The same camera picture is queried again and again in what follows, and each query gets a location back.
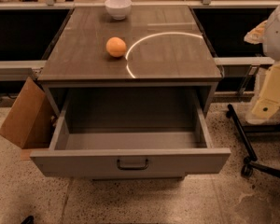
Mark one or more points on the beige padded gripper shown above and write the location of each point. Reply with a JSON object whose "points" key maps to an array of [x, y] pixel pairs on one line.
{"points": [[277, 37]]}

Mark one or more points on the grey top drawer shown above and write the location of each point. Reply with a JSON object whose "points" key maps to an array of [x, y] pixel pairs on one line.
{"points": [[127, 133]]}

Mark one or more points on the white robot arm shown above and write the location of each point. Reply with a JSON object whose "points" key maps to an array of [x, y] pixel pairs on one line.
{"points": [[267, 33]]}

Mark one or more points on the grey cabinet with wood top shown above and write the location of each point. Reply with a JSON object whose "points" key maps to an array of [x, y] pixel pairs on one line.
{"points": [[164, 48]]}

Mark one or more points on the black wheeled stand base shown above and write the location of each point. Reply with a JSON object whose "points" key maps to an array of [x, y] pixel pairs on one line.
{"points": [[251, 160]]}

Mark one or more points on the white ceramic bowl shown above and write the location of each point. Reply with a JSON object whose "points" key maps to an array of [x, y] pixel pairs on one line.
{"points": [[118, 9]]}

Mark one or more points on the orange fruit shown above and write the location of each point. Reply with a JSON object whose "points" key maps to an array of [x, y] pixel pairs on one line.
{"points": [[116, 47]]}

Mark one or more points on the brown cardboard box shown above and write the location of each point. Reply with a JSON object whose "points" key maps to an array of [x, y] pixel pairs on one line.
{"points": [[28, 123]]}

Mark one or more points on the black drawer handle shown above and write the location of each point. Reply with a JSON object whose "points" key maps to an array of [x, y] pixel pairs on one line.
{"points": [[132, 166]]}

